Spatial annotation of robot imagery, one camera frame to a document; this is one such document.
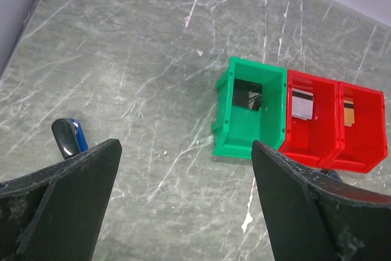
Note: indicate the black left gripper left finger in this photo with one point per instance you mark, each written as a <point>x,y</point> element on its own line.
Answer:
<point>56,213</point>

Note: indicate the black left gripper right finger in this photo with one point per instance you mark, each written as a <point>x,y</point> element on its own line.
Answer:
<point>312,216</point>

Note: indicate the blue leather card holder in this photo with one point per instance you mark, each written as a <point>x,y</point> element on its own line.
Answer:
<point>332,174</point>

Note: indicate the gold credit card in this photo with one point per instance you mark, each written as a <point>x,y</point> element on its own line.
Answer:
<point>349,115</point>

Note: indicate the silver credit card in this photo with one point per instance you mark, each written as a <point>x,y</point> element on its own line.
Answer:
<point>302,104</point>

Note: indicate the black credit card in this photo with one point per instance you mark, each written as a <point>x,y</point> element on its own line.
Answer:
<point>247,94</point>

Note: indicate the red plastic bin middle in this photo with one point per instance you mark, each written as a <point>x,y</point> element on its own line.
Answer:
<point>312,142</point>

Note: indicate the red plastic bin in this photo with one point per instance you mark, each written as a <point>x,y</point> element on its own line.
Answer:
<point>312,142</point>
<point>363,145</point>

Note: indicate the red plastic bin right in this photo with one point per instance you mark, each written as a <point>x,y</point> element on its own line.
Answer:
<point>363,145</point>

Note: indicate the blue black handled tool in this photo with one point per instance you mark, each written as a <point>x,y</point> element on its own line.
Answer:
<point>69,137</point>

